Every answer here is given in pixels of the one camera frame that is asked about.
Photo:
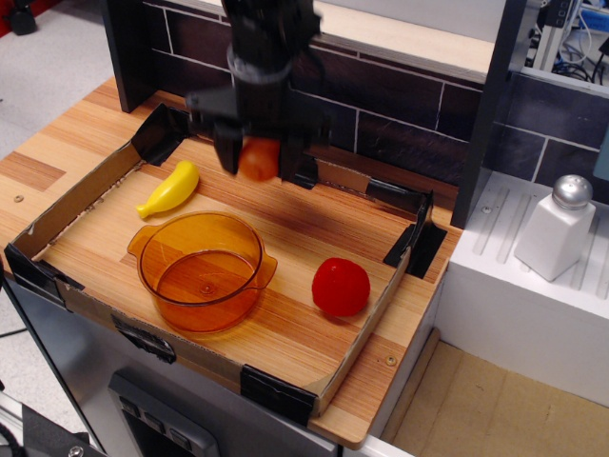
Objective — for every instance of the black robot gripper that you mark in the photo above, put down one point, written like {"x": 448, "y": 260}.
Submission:
{"x": 260, "y": 102}

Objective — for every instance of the orange toy carrot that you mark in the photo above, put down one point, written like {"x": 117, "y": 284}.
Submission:
{"x": 259, "y": 159}

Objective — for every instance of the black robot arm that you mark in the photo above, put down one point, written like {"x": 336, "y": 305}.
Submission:
{"x": 266, "y": 39}

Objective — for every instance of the cardboard fence with black tape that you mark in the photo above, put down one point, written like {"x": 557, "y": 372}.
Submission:
{"x": 68, "y": 199}

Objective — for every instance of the orange transparent plastic pot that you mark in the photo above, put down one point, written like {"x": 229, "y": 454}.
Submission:
{"x": 205, "y": 271}

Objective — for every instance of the yellow toy banana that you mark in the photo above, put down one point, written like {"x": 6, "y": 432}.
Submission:
{"x": 173, "y": 191}

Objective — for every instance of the red toy tomato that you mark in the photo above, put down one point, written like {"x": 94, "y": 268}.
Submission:
{"x": 340, "y": 287}

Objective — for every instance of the wooden shelf with dark posts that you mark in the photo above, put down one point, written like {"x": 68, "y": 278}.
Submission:
{"x": 402, "y": 96}

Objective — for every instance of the silver toy oven front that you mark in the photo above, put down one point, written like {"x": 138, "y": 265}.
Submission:
{"x": 134, "y": 403}

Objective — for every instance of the white salt shaker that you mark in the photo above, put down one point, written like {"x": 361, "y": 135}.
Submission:
{"x": 553, "y": 238}

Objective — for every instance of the white toy sink drainboard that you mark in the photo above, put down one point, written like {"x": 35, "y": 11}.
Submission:
{"x": 494, "y": 306}

